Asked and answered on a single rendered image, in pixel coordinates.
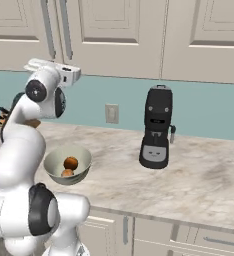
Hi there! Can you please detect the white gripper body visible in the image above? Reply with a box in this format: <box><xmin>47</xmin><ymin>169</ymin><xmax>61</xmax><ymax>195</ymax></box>
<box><xmin>23</xmin><ymin>58</ymin><xmax>59</xmax><ymax>73</ymax></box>

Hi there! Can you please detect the grey-green bowl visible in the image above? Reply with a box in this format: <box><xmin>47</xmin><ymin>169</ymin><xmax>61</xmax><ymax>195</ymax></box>
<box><xmin>43</xmin><ymin>144</ymin><xmax>93</xmax><ymax>187</ymax></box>

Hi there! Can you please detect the beige base cabinet door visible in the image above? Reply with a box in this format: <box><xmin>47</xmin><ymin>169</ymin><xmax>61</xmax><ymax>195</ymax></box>
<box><xmin>76</xmin><ymin>209</ymin><xmax>135</xmax><ymax>256</ymax></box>
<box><xmin>133</xmin><ymin>216</ymin><xmax>192</xmax><ymax>256</ymax></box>

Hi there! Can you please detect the wooden knife block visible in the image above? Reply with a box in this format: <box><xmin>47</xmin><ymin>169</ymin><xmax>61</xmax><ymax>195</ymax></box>
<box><xmin>23</xmin><ymin>118</ymin><xmax>42</xmax><ymax>129</ymax></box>

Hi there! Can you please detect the black coffee machine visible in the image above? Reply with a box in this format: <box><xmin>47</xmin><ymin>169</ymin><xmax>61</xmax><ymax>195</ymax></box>
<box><xmin>138</xmin><ymin>84</ymin><xmax>177</xmax><ymax>170</ymax></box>

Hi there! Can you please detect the beige drawer front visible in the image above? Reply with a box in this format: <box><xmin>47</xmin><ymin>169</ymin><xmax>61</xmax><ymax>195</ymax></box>
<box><xmin>190</xmin><ymin>226</ymin><xmax>234</xmax><ymax>256</ymax></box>

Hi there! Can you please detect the grey cabinet door handle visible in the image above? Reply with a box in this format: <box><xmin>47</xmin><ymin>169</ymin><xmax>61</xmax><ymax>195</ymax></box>
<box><xmin>58</xmin><ymin>0</ymin><xmax>74</xmax><ymax>61</ymax></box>
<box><xmin>39</xmin><ymin>0</ymin><xmax>57</xmax><ymax>60</ymax></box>

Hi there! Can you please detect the beige wall outlet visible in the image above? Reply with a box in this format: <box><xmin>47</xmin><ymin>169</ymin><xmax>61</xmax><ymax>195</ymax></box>
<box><xmin>104</xmin><ymin>103</ymin><xmax>120</xmax><ymax>125</ymax></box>

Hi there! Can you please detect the grey base cabinet handle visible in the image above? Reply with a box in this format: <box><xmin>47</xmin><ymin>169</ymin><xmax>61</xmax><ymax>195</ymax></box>
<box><xmin>122</xmin><ymin>215</ymin><xmax>130</xmax><ymax>246</ymax></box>

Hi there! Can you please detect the grey drawer handle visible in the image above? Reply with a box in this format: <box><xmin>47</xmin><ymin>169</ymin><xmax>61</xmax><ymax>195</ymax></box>
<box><xmin>203</xmin><ymin>236</ymin><xmax>234</xmax><ymax>248</ymax></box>

